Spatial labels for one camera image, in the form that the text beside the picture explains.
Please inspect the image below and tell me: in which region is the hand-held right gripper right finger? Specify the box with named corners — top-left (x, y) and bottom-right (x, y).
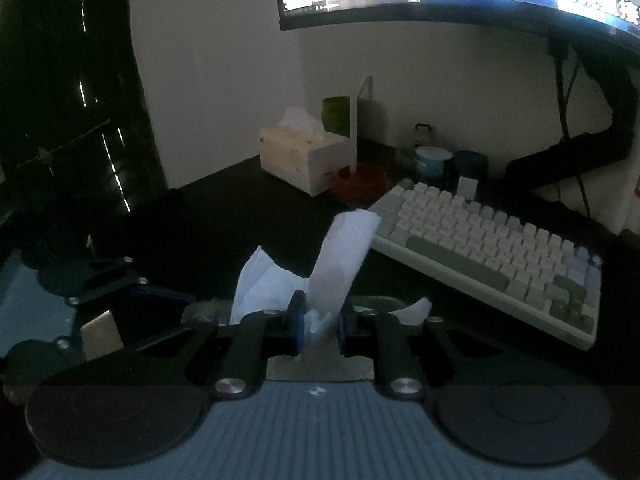
top-left (338, 296), bottom-right (591, 402)

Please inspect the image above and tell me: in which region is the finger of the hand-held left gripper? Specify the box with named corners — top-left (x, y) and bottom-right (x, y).
top-left (2, 337), bottom-right (83, 403)
top-left (39, 256), bottom-right (197, 311)

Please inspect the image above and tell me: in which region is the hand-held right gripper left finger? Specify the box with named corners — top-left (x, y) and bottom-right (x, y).
top-left (50, 290), bottom-right (307, 402)

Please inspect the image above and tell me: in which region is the white tissue paper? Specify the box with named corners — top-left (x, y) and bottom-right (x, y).
top-left (229, 209), bottom-right (433, 347)

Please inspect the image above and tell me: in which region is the red dish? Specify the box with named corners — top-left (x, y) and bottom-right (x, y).
top-left (327, 159), bottom-right (397, 207)

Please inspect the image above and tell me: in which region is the white mechanical keyboard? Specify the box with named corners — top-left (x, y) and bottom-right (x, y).
top-left (367, 178), bottom-right (604, 352)

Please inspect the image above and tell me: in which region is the cream tissue box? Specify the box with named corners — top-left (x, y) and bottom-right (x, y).
top-left (258, 106), bottom-right (357, 197)

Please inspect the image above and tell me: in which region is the blue and white cup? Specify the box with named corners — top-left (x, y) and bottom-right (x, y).
top-left (413, 145), bottom-right (454, 189)

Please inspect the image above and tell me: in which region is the upright white panel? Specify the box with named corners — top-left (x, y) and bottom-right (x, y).
top-left (350, 75), bottom-right (375, 172)

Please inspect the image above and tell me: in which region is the green cup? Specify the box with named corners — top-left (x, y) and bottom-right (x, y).
top-left (322, 96), bottom-right (357, 137)

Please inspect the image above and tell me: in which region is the small jar with handle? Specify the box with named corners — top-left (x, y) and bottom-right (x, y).
top-left (412, 123), bottom-right (434, 151)

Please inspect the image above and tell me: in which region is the black monitor cable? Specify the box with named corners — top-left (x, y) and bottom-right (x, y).
top-left (551, 52), bottom-right (592, 217)

